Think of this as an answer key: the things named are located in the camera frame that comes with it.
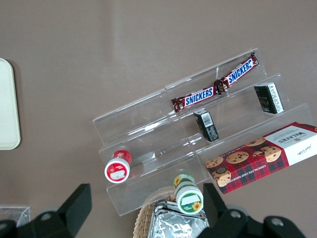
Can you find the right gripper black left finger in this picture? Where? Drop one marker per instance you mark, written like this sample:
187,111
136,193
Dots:
69,213

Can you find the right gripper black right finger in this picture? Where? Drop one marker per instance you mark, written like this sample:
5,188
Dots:
223,220

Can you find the oval wicker basket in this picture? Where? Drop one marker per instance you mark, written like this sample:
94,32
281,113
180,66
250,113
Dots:
142,220

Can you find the cream plastic tray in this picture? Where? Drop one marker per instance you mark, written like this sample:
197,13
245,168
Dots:
7,106

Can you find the green lidded yogurt cup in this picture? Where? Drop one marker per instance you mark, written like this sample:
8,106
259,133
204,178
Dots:
189,197

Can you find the silver foil container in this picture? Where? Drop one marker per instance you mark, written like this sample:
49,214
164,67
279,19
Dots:
175,223

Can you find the clear acrylic bottle rack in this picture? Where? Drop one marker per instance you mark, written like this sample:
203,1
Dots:
13,214

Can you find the red lidded yogurt cup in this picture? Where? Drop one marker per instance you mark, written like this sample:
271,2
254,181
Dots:
117,166

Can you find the Walkers red cookie box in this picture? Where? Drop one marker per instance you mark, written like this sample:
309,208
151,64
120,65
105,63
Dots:
262,158

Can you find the small black carton box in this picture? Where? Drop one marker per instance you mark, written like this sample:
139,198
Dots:
268,98
206,125

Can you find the clear acrylic stepped shelf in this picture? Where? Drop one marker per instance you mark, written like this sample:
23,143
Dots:
153,138

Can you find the Snickers chocolate bar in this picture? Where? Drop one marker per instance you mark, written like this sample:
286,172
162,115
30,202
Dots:
198,95
239,72

